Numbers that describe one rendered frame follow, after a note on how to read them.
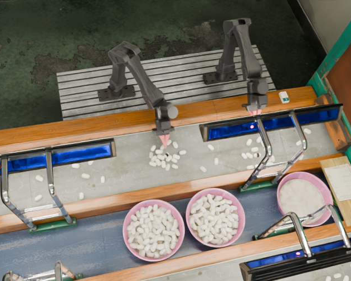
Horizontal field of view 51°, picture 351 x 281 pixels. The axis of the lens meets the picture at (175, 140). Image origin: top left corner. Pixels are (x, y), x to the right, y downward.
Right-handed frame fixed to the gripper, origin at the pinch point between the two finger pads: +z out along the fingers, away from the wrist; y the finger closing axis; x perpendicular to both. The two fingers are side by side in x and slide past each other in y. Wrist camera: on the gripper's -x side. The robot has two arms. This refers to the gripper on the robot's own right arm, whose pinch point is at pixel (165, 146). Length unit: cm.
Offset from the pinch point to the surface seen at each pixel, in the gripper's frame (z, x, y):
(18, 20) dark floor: -83, 167, -84
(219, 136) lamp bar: -8.8, -31.6, 17.6
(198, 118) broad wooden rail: -9.6, 8.7, 20.2
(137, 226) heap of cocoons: 29.0, -19.1, -19.7
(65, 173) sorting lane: 4.7, -1.3, -47.8
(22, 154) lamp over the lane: -14, -34, -57
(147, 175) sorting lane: 10.7, -5.9, -11.0
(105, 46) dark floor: -54, 144, -17
